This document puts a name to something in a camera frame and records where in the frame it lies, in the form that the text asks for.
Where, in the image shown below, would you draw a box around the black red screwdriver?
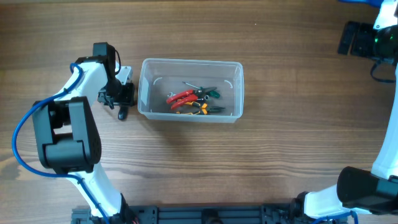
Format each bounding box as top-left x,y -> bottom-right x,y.
118,106 -> 129,121

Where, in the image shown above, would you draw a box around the red handled pruning shears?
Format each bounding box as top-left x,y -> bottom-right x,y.
166,87 -> 217,110

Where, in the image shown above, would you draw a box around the orange black needle-nose pliers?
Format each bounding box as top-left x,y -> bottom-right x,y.
176,101 -> 225,115

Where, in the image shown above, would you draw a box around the green handled screwdriver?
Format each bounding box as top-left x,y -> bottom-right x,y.
183,82 -> 220,100

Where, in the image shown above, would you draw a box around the silver L-shaped socket wrench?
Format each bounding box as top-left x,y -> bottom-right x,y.
167,90 -> 209,103

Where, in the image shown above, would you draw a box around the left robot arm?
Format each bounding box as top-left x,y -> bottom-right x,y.
31,42 -> 139,223

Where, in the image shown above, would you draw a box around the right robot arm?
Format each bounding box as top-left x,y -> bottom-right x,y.
285,25 -> 397,202

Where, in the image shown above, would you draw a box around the clear plastic container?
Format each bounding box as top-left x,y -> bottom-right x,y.
137,58 -> 244,123

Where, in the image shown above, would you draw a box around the left blue cable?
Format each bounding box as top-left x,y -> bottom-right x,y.
11,62 -> 111,224

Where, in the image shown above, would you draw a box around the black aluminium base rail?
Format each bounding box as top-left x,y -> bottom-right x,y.
70,202 -> 348,224

